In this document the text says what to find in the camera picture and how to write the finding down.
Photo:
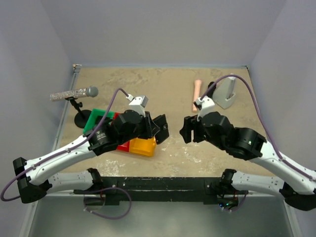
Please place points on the yellow plastic bin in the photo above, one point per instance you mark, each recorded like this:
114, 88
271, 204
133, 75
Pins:
144, 147

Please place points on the black microphone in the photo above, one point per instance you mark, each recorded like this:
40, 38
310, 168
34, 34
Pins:
211, 89

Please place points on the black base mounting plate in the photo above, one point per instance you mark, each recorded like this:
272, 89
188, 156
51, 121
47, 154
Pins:
160, 189

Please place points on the aluminium frame rail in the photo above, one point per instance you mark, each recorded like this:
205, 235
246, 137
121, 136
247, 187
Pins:
32, 207

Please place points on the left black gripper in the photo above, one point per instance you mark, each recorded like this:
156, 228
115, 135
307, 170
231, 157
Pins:
151, 128

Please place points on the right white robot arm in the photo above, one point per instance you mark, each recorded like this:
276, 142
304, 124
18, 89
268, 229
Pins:
291, 182

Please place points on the black leather card holder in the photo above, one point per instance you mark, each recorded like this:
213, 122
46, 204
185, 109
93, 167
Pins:
163, 132

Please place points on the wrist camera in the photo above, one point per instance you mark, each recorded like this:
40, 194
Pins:
137, 103
204, 106

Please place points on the grey wedge stand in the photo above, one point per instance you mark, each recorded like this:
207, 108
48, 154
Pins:
224, 94

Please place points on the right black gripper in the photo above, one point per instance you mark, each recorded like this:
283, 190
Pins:
185, 132

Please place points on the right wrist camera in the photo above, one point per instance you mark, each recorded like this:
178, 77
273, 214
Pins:
204, 106

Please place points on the green plastic bin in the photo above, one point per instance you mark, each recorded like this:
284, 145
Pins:
95, 118

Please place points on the red plastic bin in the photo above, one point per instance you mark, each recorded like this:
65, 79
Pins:
125, 146

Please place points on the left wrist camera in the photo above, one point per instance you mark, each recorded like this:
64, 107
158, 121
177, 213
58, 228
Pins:
137, 103

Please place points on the pink microphone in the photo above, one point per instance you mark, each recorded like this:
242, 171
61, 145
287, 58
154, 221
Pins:
197, 86

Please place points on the glitter silver microphone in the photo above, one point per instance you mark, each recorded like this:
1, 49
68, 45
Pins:
91, 91

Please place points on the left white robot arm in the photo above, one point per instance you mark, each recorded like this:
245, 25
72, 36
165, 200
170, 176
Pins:
40, 176

